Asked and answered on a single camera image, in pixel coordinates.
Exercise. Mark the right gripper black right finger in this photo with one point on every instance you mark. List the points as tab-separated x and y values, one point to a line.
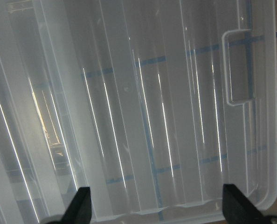
238	209

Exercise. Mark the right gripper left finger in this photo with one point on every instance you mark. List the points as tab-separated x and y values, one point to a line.
79	210

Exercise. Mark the clear plastic box lid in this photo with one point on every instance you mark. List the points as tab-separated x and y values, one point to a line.
153	104

